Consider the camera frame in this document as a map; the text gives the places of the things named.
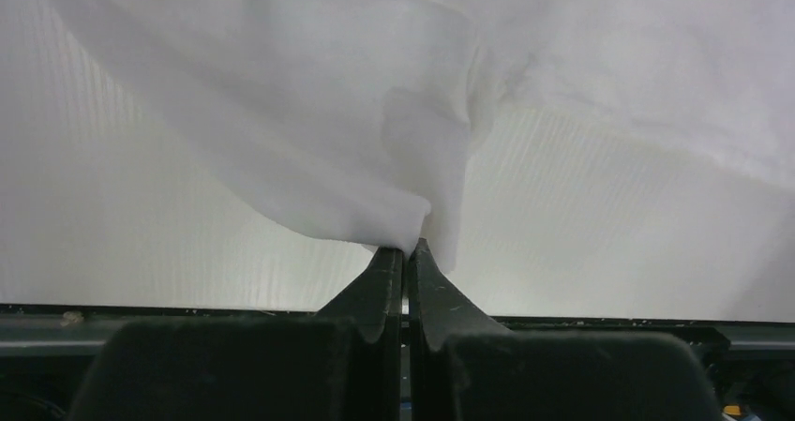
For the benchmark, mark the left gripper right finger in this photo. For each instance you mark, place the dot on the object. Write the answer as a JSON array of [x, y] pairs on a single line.
[[439, 313]]

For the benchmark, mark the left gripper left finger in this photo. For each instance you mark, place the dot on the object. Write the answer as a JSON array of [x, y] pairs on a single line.
[[372, 303]]

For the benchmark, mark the white t-shirt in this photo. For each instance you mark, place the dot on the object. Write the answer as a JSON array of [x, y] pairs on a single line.
[[353, 120]]

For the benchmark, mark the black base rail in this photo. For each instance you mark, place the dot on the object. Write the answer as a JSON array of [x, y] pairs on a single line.
[[192, 365]]

